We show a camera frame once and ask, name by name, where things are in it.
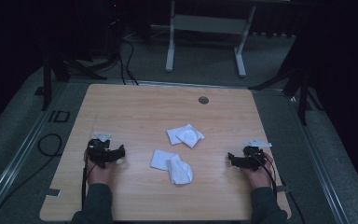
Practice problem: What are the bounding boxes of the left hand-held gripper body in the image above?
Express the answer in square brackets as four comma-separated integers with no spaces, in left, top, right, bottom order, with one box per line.
[86,132,116,169]

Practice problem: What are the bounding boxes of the black background cables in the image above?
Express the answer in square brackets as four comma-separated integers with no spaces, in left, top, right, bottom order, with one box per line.
[117,18,140,86]

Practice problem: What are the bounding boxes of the person's right hand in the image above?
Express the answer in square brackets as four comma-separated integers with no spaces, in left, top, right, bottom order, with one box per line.
[244,151,276,189]

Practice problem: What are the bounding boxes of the white tissue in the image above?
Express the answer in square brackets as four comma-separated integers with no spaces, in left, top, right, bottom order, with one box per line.
[175,123,206,149]
[166,125,188,147]
[149,148,182,172]
[166,159,195,186]

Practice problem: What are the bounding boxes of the right hand-held gripper cable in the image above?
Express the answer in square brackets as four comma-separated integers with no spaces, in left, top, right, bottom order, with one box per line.
[249,148,306,224]

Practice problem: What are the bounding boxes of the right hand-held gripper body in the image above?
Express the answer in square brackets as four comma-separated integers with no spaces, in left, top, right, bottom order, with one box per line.
[241,138,273,172]

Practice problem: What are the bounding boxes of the metal floor rail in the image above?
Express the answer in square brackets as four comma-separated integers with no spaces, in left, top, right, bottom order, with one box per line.
[0,81,73,218]

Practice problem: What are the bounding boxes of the white metal desk frame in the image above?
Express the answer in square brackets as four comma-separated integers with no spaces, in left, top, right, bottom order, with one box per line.
[165,0,257,78]

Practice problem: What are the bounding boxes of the person's left hand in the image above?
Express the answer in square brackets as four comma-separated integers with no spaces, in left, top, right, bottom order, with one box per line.
[83,149,117,187]

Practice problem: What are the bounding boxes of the black metal stand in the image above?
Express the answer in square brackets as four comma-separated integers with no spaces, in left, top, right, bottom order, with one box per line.
[34,34,108,112]
[249,36,324,127]

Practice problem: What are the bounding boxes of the black floor cable loop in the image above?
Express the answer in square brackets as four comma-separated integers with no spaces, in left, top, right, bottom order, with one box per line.
[0,133,63,224]

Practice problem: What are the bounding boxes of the left hand-held gripper cable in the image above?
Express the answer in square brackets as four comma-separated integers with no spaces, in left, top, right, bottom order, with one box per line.
[80,155,98,210]

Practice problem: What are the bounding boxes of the hand-held gripper cable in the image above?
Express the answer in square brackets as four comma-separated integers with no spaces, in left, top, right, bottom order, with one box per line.
[80,155,98,210]
[249,148,306,224]

